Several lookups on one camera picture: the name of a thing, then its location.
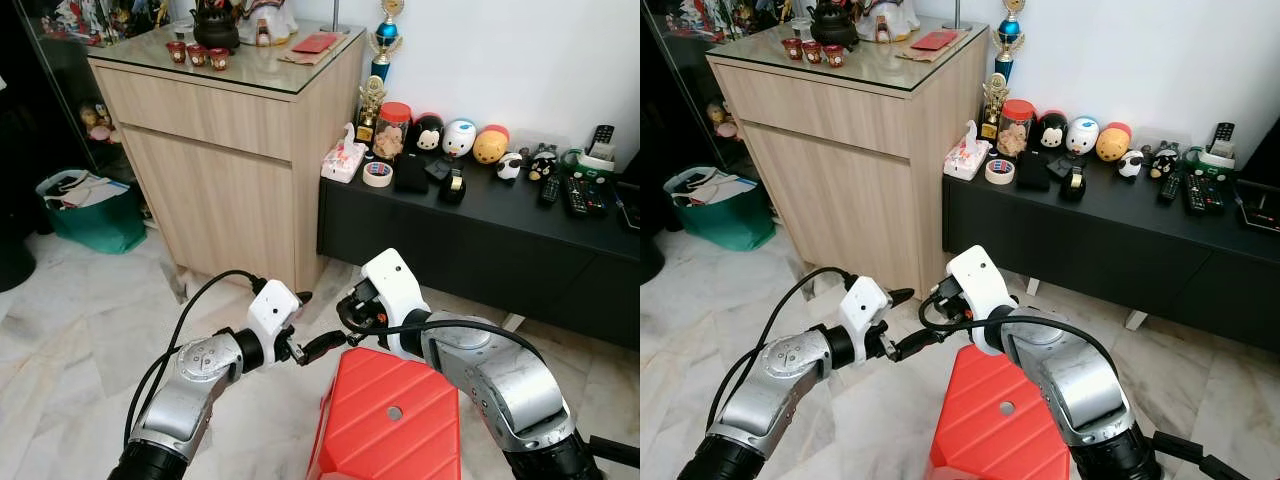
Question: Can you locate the red plastic stool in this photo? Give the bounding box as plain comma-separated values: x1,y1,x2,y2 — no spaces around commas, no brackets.
305,346,464,480
926,344,1073,480

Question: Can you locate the black low sideboard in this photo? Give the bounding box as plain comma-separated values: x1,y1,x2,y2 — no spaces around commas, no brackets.
941,160,1280,351
317,165,641,351

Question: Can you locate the light wooden cabinet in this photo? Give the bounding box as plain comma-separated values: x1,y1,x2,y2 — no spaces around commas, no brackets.
87,20,368,297
706,18,991,298

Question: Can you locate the black pouch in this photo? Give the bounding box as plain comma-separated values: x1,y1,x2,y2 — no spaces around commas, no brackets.
1015,151,1053,193
392,153,431,196

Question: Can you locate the white pink tissue box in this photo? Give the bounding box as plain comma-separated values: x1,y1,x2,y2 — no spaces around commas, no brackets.
943,120,989,182
320,122,368,185

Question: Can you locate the clear jar red lid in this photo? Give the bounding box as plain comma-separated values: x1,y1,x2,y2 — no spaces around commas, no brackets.
997,99,1037,158
373,101,413,161

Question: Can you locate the black mouse plush toy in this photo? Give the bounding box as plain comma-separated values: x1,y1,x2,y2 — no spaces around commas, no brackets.
410,113,446,154
1033,110,1069,152

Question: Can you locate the white duck plush toy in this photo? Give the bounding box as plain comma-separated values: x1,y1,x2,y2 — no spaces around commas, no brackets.
443,118,478,158
1065,116,1100,156

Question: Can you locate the green bag with papers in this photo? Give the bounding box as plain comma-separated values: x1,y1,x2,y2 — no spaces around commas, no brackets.
664,165,778,252
36,168,149,255

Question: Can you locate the small gold trophy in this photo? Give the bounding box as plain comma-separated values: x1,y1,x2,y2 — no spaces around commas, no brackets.
356,75,388,144
981,72,1011,141

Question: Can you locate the yellow bear plush toy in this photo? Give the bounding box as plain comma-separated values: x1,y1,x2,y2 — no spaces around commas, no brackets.
1095,122,1133,163
472,124,511,166

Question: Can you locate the black white toy figure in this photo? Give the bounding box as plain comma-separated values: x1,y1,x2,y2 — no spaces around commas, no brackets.
1148,141,1181,181
527,143,560,183

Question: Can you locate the wide black remote control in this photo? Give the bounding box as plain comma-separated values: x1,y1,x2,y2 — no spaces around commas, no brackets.
1183,172,1226,216
563,173,611,219

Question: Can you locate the small toy doll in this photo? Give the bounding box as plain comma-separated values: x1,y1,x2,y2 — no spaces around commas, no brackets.
708,98,746,141
78,100,116,143

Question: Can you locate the black round base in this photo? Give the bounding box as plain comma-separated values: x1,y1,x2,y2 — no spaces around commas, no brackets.
640,225,673,284
0,215,39,293

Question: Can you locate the red envelope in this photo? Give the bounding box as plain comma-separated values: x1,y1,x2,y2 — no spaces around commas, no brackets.
910,29,961,54
290,32,343,57

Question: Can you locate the tall blue gold trophy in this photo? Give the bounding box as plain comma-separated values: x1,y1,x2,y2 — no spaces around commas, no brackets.
995,0,1027,83
370,0,403,83

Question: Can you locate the black flat tray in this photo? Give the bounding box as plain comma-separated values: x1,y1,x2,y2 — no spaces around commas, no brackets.
1236,178,1280,236
612,180,641,233

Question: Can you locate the white porcelain figurine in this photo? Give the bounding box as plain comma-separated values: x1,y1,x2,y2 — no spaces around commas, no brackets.
240,0,299,47
862,0,919,44

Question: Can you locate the dark glass display cabinet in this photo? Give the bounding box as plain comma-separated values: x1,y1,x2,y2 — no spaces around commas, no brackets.
645,0,776,181
15,0,151,186

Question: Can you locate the black television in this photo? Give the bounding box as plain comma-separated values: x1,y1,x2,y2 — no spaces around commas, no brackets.
1243,115,1280,186

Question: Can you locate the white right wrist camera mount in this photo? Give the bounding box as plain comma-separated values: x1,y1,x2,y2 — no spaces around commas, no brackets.
944,244,1017,357
359,247,434,360

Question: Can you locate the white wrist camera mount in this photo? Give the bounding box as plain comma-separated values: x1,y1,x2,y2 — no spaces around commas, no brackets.
944,244,1017,357
837,276,892,344
246,279,302,347
359,247,434,360

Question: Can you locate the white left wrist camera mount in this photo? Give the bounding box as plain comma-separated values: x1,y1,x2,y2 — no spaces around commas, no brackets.
837,276,892,344
246,279,302,347

